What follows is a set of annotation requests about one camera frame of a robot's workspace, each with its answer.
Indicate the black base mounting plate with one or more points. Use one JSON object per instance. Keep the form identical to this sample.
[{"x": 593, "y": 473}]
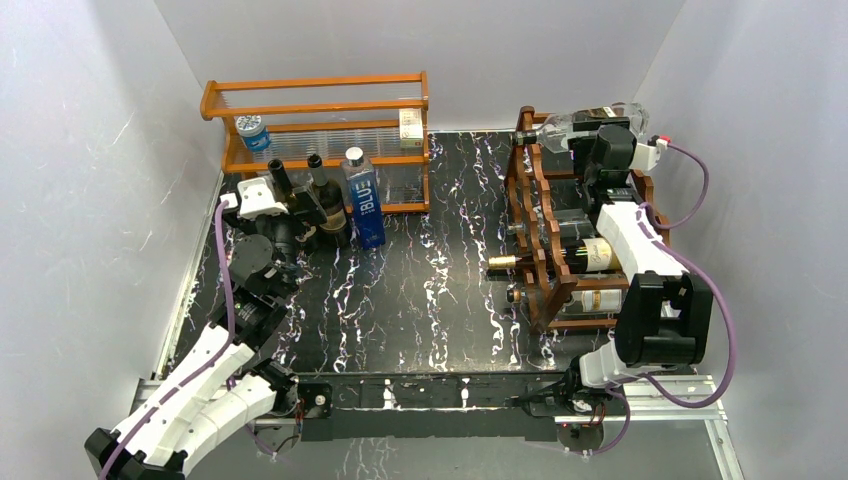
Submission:
[{"x": 528, "y": 405}]

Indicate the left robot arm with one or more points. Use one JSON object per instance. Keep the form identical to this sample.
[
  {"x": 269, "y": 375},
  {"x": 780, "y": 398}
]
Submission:
[{"x": 215, "y": 391}]

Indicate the green wine bottle black neck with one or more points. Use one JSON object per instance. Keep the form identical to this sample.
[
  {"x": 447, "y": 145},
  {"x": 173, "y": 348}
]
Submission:
[{"x": 282, "y": 184}]

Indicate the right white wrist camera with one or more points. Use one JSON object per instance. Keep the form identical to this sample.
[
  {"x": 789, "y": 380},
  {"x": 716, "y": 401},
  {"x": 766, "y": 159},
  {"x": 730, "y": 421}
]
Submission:
[{"x": 647, "y": 155}]

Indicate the blue clear glass bottle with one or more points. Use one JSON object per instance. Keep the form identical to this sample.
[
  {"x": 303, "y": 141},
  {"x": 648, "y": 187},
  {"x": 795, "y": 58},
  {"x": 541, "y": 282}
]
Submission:
[{"x": 362, "y": 182}]

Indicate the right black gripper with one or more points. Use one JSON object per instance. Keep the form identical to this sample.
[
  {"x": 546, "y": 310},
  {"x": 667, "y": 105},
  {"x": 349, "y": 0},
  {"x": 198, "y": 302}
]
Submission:
[{"x": 593, "y": 124}]

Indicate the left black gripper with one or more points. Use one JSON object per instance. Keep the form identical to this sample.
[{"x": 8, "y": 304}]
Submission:
[{"x": 312, "y": 213}]

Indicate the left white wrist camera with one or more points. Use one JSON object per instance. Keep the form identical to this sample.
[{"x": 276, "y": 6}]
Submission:
[{"x": 254, "y": 197}]

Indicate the brown wooden wine rack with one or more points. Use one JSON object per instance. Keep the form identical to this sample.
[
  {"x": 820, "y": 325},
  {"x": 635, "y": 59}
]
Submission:
[{"x": 546, "y": 207}]

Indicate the clear square liquor bottle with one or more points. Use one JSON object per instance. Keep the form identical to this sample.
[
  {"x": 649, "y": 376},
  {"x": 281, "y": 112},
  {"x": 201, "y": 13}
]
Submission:
[{"x": 558, "y": 130}]

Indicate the green wine bottle silver cap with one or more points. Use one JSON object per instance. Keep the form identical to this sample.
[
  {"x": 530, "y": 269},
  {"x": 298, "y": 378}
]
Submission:
[{"x": 336, "y": 228}]

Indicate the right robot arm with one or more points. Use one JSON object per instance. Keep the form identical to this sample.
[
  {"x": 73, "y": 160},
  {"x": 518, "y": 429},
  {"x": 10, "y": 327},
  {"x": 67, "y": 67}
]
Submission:
[{"x": 664, "y": 318}]

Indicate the small white box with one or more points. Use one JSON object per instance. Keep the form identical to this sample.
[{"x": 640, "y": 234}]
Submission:
[{"x": 411, "y": 128}]

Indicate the orange wooden shelf rack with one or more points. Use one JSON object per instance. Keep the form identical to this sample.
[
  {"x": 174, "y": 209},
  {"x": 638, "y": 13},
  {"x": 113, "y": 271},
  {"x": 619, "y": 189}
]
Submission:
[{"x": 326, "y": 116}]

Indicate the gold foil wine bottle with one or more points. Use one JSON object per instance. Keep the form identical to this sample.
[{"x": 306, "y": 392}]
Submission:
[{"x": 589, "y": 255}]

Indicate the blue lidded jar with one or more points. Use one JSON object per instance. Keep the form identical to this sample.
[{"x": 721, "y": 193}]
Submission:
[{"x": 253, "y": 132}]

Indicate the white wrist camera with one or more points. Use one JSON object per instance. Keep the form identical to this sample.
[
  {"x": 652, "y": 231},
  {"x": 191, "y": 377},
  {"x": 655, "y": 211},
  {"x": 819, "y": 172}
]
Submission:
[
  {"x": 647, "y": 155},
  {"x": 254, "y": 197}
]

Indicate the clear bottle gold label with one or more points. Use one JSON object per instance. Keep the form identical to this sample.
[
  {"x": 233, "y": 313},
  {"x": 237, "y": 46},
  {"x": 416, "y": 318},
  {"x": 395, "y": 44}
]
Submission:
[{"x": 585, "y": 302}]

